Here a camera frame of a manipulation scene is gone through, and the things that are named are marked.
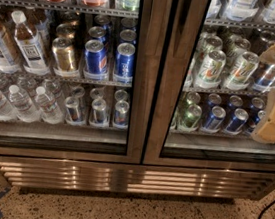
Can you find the fridge glass door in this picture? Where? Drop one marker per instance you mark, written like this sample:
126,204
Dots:
199,27
146,29

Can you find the steel fridge bottom grille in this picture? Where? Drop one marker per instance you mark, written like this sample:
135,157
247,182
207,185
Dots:
121,178

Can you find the white 7up can right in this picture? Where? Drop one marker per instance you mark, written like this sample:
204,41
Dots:
241,71

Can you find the white 7up can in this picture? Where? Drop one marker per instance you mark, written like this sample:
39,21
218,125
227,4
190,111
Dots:
210,70
241,71

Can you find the blue pepsi can lower right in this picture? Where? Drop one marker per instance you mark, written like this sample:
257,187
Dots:
236,121

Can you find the blue pepsi can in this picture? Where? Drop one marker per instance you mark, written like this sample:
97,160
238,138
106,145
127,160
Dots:
96,60
236,121
124,62
213,120

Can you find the white 7up can left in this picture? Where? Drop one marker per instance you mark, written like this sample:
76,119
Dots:
210,70

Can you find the blue pepsi can lower left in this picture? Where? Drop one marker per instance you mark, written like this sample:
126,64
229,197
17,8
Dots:
213,120

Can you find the green soda can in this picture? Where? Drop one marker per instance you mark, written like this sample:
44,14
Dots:
190,117

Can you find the blue pepsi can front right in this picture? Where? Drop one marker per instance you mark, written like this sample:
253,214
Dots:
124,62

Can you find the small energy can right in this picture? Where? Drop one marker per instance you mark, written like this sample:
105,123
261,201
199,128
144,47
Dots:
121,114

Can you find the small energy can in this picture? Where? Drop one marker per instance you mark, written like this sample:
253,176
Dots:
99,114
74,114
121,114

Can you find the small energy can middle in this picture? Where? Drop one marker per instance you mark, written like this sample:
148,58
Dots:
99,114

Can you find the blue pepsi can front left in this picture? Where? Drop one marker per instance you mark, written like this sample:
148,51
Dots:
96,60

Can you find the small energy can left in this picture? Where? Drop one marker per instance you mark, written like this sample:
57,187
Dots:
74,114

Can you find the gold soda can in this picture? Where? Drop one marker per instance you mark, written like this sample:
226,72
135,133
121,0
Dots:
66,60

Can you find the water bottle right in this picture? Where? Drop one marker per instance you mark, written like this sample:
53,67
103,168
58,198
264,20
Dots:
49,106

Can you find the tea bottle white cap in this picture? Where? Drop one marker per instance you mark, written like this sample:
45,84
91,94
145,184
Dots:
31,45

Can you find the water bottle middle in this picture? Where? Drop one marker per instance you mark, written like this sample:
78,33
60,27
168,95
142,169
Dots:
25,108

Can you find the tea bottle far left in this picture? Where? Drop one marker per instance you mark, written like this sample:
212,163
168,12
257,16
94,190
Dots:
9,54

